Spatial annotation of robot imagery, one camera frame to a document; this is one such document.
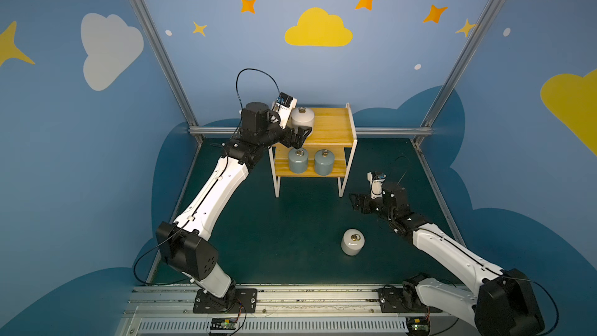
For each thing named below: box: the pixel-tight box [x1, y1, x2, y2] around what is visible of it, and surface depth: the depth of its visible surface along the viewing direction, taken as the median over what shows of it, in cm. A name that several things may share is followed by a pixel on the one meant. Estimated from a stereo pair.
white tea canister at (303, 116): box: [290, 106, 315, 137], surface depth 73 cm
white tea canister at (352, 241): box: [340, 227, 366, 256], surface depth 82 cm
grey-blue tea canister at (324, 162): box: [314, 148, 336, 177], surface depth 86 cm
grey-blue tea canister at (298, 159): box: [288, 147, 309, 174], surface depth 86 cm
